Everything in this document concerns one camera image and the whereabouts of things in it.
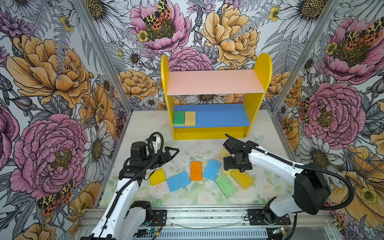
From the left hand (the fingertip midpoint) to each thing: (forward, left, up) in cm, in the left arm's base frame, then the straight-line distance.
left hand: (174, 158), depth 77 cm
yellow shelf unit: (+25, -26, -1) cm, 36 cm away
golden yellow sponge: (-5, -37, -16) cm, 41 cm away
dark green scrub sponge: (+28, 0, -1) cm, 28 cm away
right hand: (-3, -33, -10) cm, 34 cm away
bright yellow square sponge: (-3, +11, -17) cm, 20 cm away
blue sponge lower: (-6, -1, -16) cm, 17 cm away
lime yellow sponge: (-2, -29, -15) cm, 33 cm away
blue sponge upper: (+1, -20, -16) cm, 26 cm away
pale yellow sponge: (+28, -7, -1) cm, 29 cm away
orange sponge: (0, -11, -16) cm, 20 cm away
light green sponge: (-9, -27, -15) cm, 32 cm away
